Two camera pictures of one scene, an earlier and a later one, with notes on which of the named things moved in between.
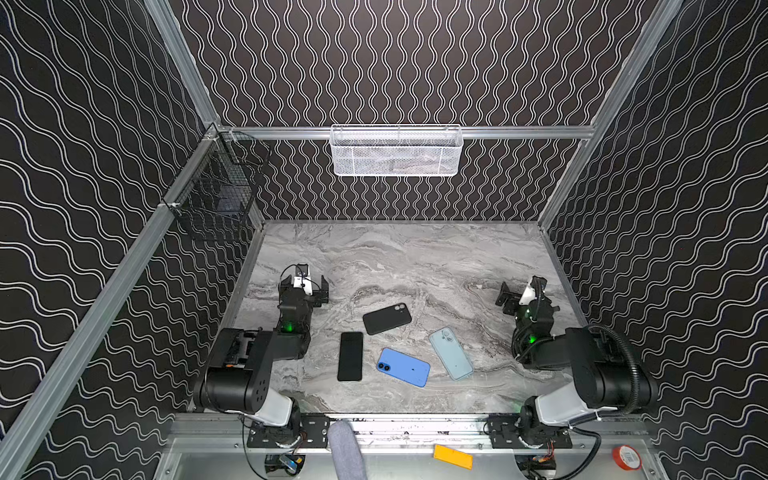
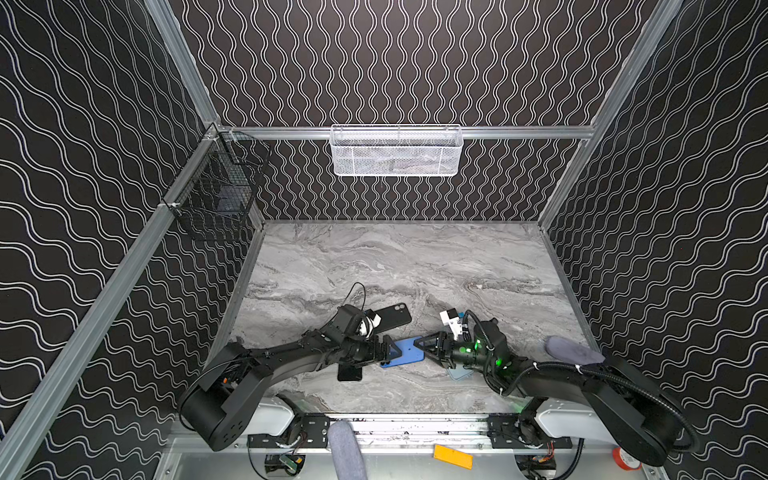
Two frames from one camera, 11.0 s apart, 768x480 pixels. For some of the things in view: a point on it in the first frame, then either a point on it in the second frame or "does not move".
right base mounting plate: (503, 433) does not move
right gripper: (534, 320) → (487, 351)
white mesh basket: (392, 150) does not move
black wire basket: (216, 200) does not move
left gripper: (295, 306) → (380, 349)
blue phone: (403, 366) → (409, 353)
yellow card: (448, 455) does not move
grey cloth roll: (346, 452) does not move
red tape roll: (627, 457) does not move
